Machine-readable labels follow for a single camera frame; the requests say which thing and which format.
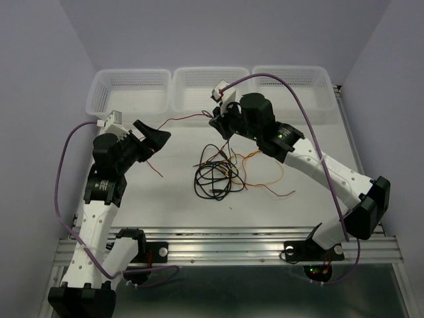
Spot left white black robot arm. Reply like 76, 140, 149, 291
48, 119, 171, 317

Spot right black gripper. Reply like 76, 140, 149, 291
207, 99, 261, 142

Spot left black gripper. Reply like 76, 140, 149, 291
116, 120, 171, 173

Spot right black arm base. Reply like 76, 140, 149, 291
279, 223, 345, 286

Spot middle white perforated basket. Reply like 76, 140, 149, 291
170, 66, 250, 116

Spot dark red thin wire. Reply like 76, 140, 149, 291
145, 111, 216, 179

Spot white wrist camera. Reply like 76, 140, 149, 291
211, 80, 237, 117
97, 111, 128, 138

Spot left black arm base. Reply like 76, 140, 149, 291
103, 228, 172, 290

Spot right white perforated basket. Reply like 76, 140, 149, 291
251, 65, 335, 120

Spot white perforated basket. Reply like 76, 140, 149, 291
251, 65, 335, 120
170, 66, 250, 116
85, 69, 172, 123

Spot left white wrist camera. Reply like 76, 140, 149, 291
97, 111, 128, 138

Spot aluminium extrusion rail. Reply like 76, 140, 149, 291
52, 227, 405, 276

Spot black usb cable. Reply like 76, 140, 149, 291
193, 144, 246, 201

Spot left white perforated basket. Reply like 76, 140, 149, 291
85, 69, 172, 123

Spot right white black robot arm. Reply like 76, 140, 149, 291
209, 91, 391, 258

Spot orange yellow thin wire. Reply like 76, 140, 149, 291
221, 148, 297, 199

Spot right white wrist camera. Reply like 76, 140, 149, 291
211, 80, 237, 117

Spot dark brown thin wire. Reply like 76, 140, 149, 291
193, 137, 262, 186

